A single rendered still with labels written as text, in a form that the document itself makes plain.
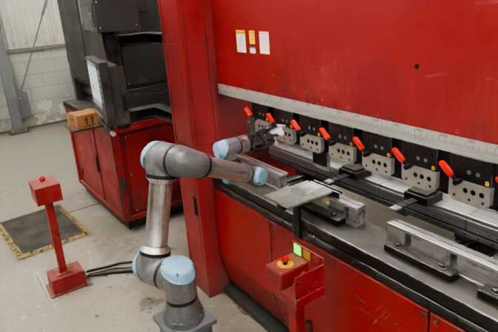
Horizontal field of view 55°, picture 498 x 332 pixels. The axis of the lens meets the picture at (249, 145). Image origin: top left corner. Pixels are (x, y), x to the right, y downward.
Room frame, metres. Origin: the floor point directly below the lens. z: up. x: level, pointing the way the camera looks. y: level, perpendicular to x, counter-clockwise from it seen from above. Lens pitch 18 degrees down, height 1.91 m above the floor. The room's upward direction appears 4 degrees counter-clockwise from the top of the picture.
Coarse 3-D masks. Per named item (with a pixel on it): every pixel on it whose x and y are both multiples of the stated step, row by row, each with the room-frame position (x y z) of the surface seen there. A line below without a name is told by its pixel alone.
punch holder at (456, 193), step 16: (464, 160) 1.49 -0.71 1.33; (480, 160) 1.44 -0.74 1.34; (464, 176) 1.48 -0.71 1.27; (480, 176) 1.43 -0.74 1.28; (496, 176) 1.41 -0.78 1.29; (448, 192) 1.52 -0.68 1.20; (464, 192) 1.48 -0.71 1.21; (480, 192) 1.43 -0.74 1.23; (496, 192) 1.43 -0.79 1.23; (480, 208) 1.43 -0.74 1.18
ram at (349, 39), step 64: (256, 0) 2.45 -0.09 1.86; (320, 0) 2.06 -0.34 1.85; (384, 0) 1.78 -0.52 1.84; (448, 0) 1.56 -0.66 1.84; (256, 64) 2.48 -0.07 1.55; (320, 64) 2.07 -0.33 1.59; (384, 64) 1.78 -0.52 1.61; (448, 64) 1.55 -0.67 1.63; (384, 128) 1.77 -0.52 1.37; (448, 128) 1.54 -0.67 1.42
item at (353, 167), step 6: (342, 168) 2.27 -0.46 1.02; (348, 168) 2.24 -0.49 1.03; (354, 168) 2.23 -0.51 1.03; (360, 168) 2.22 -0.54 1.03; (342, 174) 2.23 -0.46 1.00; (348, 174) 2.23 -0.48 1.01; (354, 174) 2.19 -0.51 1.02; (360, 174) 2.20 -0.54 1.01; (366, 174) 2.23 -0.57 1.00; (330, 180) 2.17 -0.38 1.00; (336, 180) 2.17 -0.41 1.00
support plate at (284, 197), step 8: (296, 184) 2.17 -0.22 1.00; (304, 184) 2.16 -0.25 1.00; (280, 192) 2.08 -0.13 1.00; (288, 192) 2.08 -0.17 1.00; (320, 192) 2.05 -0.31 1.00; (328, 192) 2.04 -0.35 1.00; (272, 200) 2.01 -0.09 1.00; (280, 200) 1.99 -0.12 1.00; (288, 200) 1.99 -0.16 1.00; (296, 200) 1.98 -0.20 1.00; (304, 200) 1.97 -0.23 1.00; (288, 208) 1.91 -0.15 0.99
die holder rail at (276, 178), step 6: (240, 156) 2.73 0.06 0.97; (246, 156) 2.72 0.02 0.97; (240, 162) 2.74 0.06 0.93; (246, 162) 2.64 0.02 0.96; (252, 162) 2.61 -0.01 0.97; (258, 162) 2.61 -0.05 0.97; (264, 162) 2.59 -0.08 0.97; (270, 168) 2.50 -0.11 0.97; (276, 168) 2.48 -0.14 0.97; (270, 174) 2.45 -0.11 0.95; (276, 174) 2.40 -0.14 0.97; (282, 174) 2.39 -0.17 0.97; (270, 180) 2.45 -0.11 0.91; (276, 180) 2.41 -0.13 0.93; (282, 180) 2.41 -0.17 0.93; (270, 186) 2.45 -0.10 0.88; (276, 186) 2.41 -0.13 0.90; (282, 186) 2.40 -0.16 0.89
